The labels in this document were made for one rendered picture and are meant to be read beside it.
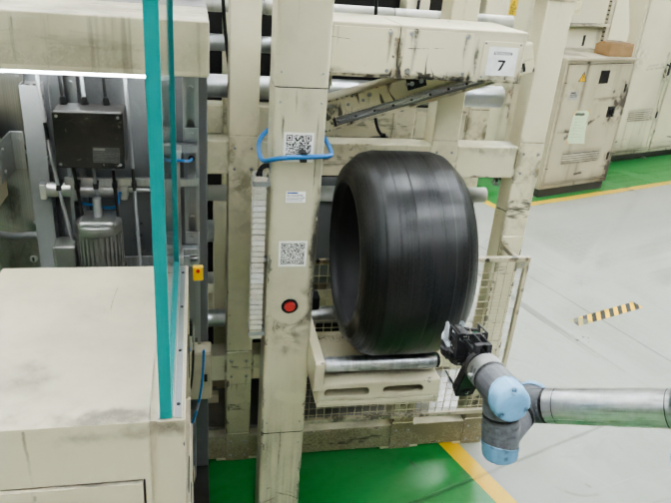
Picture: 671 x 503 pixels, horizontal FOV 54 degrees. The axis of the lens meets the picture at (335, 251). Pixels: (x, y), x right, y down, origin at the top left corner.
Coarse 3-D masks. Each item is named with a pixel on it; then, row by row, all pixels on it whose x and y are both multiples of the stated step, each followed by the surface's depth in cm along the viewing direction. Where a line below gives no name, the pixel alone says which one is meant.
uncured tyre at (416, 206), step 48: (336, 192) 196; (384, 192) 165; (432, 192) 167; (336, 240) 207; (384, 240) 161; (432, 240) 162; (336, 288) 204; (384, 288) 162; (432, 288) 164; (384, 336) 170; (432, 336) 173
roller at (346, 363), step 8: (432, 352) 191; (328, 360) 184; (336, 360) 184; (344, 360) 185; (352, 360) 185; (360, 360) 186; (368, 360) 186; (376, 360) 186; (384, 360) 187; (392, 360) 187; (400, 360) 188; (408, 360) 188; (416, 360) 189; (424, 360) 189; (432, 360) 190; (328, 368) 183; (336, 368) 184; (344, 368) 185; (352, 368) 185; (360, 368) 186; (368, 368) 186; (376, 368) 187; (384, 368) 187; (392, 368) 188; (400, 368) 189; (408, 368) 190
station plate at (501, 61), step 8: (496, 48) 188; (504, 48) 188; (512, 48) 189; (488, 56) 189; (496, 56) 189; (504, 56) 189; (512, 56) 190; (488, 64) 190; (496, 64) 190; (504, 64) 190; (512, 64) 191; (488, 72) 191; (496, 72) 191; (504, 72) 192; (512, 72) 192
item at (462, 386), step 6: (462, 366) 144; (462, 372) 145; (456, 378) 149; (462, 378) 145; (456, 384) 149; (462, 384) 147; (468, 384) 148; (456, 390) 149; (462, 390) 149; (468, 390) 149
